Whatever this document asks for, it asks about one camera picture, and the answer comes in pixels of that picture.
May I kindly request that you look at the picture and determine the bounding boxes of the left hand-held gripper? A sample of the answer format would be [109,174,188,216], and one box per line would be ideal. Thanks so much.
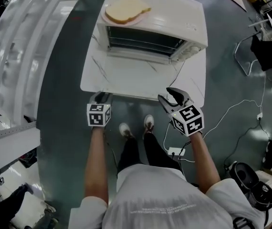
[86,91,114,128]

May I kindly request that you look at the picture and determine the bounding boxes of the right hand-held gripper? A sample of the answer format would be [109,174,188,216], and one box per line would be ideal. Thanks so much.
[157,87,205,137]

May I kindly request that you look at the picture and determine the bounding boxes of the person's right forearm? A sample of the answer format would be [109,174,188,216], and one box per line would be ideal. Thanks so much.
[190,131,222,195]

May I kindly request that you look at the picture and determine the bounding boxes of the person's left forearm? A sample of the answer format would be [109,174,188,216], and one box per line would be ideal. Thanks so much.
[84,126,110,204]

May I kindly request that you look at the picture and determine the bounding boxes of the cream toaster oven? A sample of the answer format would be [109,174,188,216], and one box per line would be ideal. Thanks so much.
[96,0,209,66]

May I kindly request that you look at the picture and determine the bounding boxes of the white marble small table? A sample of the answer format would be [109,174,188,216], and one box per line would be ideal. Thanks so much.
[80,0,207,109]

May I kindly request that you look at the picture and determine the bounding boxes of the person's right white shoe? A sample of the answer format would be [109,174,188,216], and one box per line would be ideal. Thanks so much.
[142,114,155,134]

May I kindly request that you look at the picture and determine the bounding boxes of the person's white shoe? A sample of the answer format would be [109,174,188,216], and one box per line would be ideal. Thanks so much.
[142,114,155,134]
[118,122,135,140]

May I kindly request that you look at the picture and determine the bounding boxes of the person's left white shoe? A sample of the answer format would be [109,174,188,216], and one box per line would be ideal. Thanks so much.
[118,122,135,140]

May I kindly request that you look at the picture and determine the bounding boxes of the white power strip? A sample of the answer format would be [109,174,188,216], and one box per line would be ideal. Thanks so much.
[167,146,186,156]

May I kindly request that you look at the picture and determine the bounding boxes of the person's black trousers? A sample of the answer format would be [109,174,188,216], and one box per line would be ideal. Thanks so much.
[117,132,182,174]

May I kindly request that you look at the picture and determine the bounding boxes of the pink plate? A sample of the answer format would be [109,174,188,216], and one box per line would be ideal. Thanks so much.
[101,8,144,27]

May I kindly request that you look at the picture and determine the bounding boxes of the white metal shelf rack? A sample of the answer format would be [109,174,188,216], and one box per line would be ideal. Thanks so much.
[0,0,89,141]

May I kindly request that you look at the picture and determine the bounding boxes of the bread slice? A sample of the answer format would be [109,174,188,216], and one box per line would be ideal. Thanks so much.
[105,0,152,25]

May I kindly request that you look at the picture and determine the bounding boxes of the person's white t-shirt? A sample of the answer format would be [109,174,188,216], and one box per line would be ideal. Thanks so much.
[68,163,267,229]

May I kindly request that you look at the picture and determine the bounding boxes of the black round cooker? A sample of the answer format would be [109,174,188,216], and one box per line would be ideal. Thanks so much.
[228,160,257,188]

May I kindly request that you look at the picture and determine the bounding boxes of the folding chair with black cloth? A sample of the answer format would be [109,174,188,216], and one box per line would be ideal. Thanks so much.
[234,28,272,76]

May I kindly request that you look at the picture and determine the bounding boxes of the white long workbench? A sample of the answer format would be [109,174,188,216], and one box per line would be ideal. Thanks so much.
[0,121,41,179]

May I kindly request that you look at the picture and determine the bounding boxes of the black basket appliance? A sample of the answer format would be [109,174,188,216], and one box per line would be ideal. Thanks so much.
[246,179,272,212]

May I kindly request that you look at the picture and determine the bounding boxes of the white short cable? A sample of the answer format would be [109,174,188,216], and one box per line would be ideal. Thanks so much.
[162,121,196,164]

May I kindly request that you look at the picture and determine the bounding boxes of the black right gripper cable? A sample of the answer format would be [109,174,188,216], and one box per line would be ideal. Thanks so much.
[176,139,192,174]

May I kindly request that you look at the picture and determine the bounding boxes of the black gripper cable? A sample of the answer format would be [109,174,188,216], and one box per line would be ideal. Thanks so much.
[176,139,192,174]
[103,132,119,174]

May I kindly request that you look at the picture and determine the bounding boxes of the white long cable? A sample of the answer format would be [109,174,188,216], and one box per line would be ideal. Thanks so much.
[201,60,268,138]

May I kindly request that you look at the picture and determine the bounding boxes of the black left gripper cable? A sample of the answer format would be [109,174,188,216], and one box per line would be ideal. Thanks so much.
[103,132,119,174]

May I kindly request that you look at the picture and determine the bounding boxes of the black floor cable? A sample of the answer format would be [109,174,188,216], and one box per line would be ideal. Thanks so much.
[223,122,272,172]

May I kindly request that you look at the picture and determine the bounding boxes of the black strap buckle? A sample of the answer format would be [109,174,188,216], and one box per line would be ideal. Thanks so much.
[232,217,256,229]

